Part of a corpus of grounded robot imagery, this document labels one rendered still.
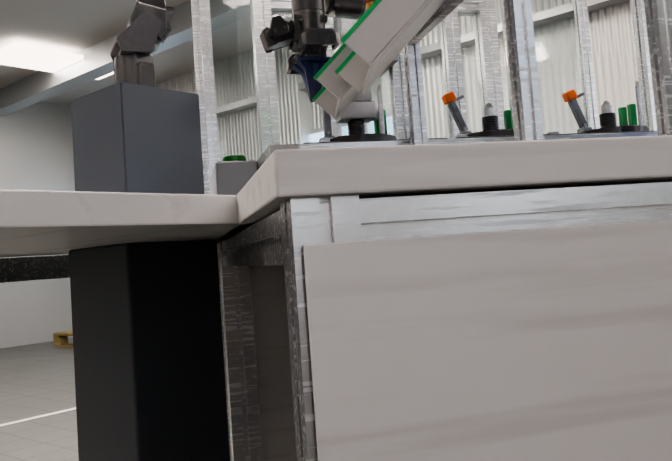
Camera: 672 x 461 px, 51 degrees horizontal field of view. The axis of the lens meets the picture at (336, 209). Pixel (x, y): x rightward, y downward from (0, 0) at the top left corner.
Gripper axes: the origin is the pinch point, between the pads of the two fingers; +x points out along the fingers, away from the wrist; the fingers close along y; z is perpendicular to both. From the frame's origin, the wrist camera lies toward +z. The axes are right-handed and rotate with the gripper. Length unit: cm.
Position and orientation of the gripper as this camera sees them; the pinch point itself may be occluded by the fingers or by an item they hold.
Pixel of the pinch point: (312, 82)
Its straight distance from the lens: 124.1
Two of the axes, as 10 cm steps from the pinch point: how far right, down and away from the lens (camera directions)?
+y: 2.2, -0.8, -9.7
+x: 0.6, 10.0, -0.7
